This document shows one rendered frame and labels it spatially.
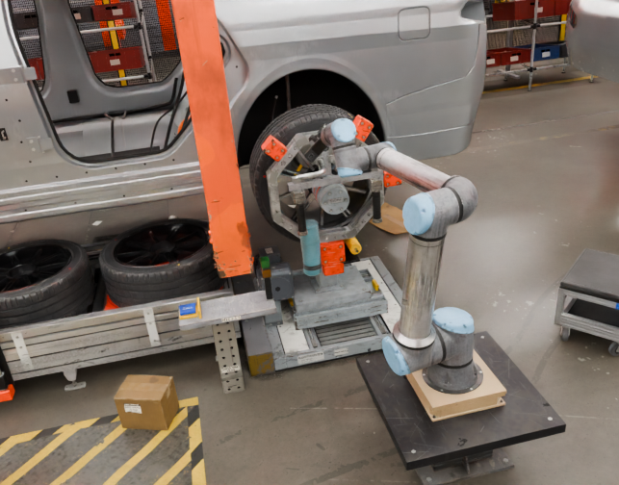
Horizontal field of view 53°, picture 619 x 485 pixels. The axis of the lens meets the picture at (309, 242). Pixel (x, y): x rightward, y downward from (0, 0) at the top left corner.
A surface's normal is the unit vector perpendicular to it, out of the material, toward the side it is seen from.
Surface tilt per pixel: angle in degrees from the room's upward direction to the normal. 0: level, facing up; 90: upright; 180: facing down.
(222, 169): 90
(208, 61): 90
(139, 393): 0
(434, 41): 90
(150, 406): 90
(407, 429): 0
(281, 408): 0
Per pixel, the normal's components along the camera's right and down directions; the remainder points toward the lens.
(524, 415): -0.08, -0.89
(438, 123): 0.21, 0.43
